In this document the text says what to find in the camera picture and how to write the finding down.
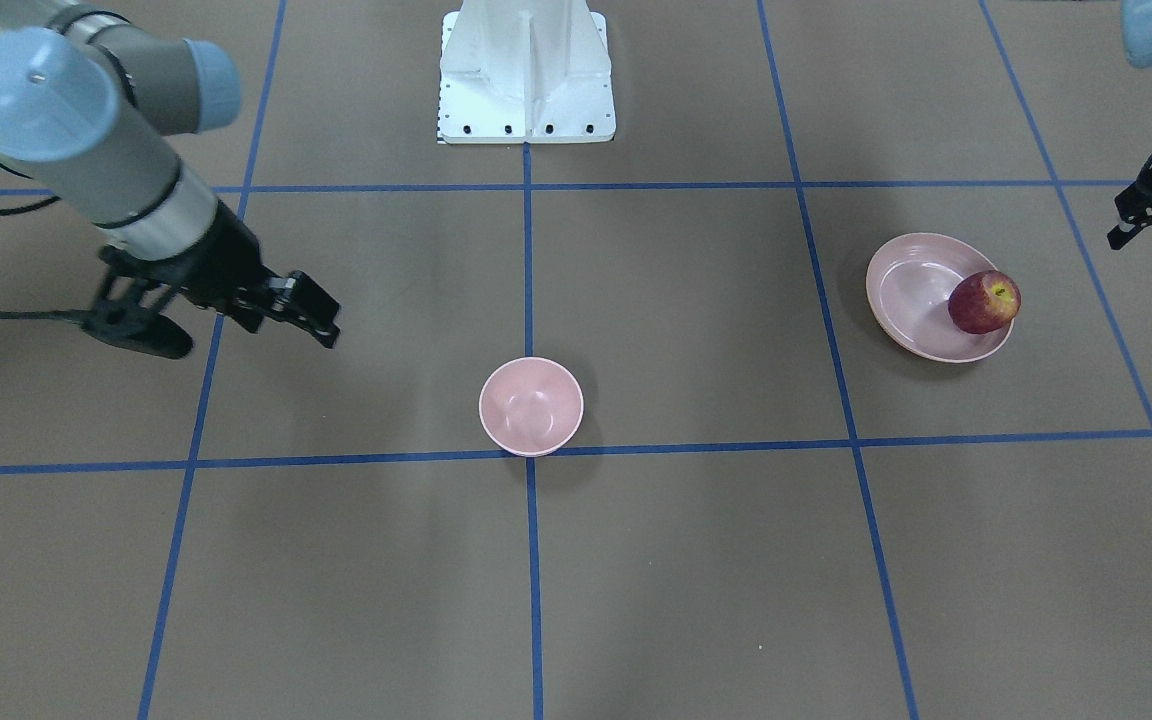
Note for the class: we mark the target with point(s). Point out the white camera stand pillar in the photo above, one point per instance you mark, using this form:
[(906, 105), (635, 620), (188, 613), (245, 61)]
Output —
[(525, 72)]

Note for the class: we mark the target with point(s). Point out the red apple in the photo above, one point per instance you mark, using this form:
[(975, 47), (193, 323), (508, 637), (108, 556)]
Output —
[(984, 302)]

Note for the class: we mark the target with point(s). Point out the pink bowl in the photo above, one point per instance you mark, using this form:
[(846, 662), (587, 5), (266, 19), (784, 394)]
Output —
[(531, 406)]

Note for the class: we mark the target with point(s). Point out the pink plate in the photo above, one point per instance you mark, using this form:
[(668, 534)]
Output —
[(909, 282)]

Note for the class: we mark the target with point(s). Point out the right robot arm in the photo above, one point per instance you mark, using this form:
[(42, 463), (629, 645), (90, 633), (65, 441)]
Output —
[(88, 102)]

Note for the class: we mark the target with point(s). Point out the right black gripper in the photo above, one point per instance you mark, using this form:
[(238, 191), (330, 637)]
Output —
[(229, 262)]

